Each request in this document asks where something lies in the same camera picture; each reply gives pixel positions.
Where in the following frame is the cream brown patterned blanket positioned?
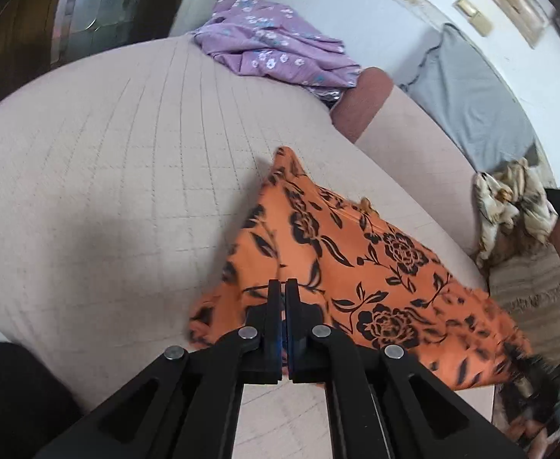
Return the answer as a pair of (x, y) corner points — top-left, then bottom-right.
(474, 158), (560, 269)

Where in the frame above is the beige striped cushion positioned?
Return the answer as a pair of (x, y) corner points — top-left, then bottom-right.
(488, 244), (560, 364)

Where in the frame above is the wooden wall frame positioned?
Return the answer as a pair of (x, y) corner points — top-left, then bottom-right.
(492, 0), (549, 49)

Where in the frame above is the purple floral garment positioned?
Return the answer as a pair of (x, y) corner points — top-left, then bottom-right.
(193, 0), (361, 104)

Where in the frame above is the orange black floral garment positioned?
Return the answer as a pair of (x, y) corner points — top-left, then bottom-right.
(188, 147), (532, 390)

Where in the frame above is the beige quilted bed cover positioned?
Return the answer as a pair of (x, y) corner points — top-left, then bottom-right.
(0, 36), (484, 458)

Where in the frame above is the beige wall switch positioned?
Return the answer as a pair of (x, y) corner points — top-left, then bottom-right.
(454, 0), (493, 37)

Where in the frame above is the grey pillow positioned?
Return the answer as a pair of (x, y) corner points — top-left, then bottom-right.
(401, 23), (539, 173)

